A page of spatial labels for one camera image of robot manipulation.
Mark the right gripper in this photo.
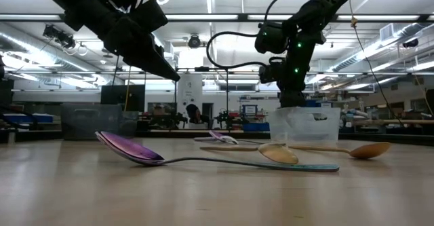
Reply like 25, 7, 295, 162
277, 54, 311, 109

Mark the grey translucent plastic bin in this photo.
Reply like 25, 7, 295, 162
60, 102, 139, 141

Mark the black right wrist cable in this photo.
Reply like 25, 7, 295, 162
205, 30, 271, 70

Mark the black hanging cable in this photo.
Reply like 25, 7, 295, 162
348, 0, 405, 126

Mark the yellow hanging cable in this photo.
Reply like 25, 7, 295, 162
123, 65, 132, 112

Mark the silver spoon lavender handle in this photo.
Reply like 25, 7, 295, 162
193, 134, 240, 145

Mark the black ceiling camera rig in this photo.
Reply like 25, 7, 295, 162
42, 24, 77, 50

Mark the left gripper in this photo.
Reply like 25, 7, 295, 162
73, 0, 181, 82

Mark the blue storage bin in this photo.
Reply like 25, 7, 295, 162
3, 113, 54, 124
242, 121, 271, 132

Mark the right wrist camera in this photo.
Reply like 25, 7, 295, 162
258, 56, 283, 84

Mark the person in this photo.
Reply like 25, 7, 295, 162
184, 102, 211, 130

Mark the black ceiling device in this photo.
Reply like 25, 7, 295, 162
402, 38, 420, 49

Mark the black overhead camera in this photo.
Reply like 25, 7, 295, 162
187, 34, 202, 50

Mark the background wooden table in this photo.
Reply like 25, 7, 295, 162
352, 119, 434, 126

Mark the clear bin with handle cutout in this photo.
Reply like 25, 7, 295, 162
267, 106, 342, 144

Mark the gold spoon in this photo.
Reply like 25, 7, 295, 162
199, 143, 300, 165
288, 141, 392, 160

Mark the white pillar cabinet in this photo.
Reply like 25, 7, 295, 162
176, 73, 204, 130

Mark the iridescent purple teal spoon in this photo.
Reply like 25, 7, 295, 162
94, 130, 340, 173
208, 130, 271, 145

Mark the black monitor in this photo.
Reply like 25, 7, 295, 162
100, 84, 146, 113

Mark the background black station frame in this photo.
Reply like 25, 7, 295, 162
174, 66, 230, 132

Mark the silver ventilation duct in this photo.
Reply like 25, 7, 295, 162
327, 22, 434, 74
0, 22, 113, 84

